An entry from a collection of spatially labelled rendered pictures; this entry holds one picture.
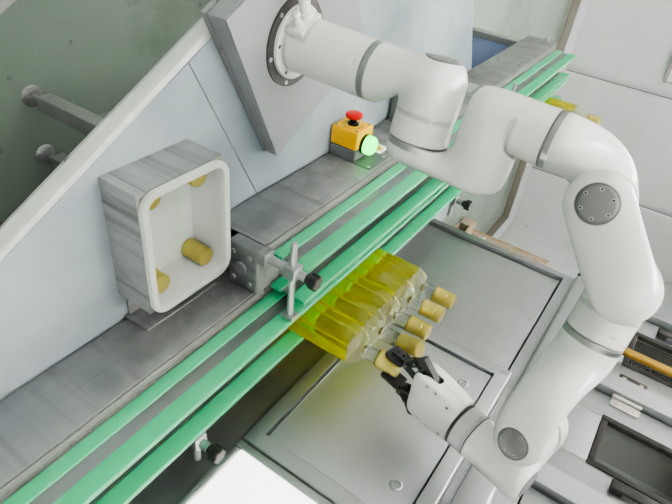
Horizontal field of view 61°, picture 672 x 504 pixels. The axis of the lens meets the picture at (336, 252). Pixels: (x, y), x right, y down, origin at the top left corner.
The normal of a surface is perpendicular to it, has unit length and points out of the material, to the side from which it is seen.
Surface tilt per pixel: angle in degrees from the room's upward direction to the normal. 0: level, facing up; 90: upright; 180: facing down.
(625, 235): 77
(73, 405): 90
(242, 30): 3
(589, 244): 102
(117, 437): 90
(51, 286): 0
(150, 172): 90
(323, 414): 90
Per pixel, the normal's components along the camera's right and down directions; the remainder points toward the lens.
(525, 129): -0.50, 0.14
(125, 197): -0.56, 0.45
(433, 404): -0.75, 0.25
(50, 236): 0.82, 0.40
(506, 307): 0.09, -0.80
